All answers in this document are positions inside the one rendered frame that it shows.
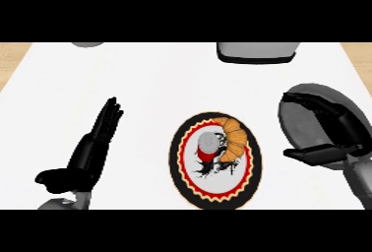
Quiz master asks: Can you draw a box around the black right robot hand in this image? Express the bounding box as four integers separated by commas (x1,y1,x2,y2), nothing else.
282,92,372,167

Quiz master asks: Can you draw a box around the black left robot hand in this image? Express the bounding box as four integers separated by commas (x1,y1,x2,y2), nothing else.
34,95,126,195

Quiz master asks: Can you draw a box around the grey pan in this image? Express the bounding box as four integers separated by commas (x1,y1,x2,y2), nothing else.
276,83,372,171

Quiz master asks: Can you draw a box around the golden brown croissant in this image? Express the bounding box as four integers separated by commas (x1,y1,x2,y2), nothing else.
211,116,248,163

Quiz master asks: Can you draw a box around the black-rimmed patterned plate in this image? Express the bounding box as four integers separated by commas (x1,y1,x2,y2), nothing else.
167,111,263,211

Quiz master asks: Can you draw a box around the small grey round object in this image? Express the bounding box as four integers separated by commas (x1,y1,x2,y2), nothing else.
70,42,107,49

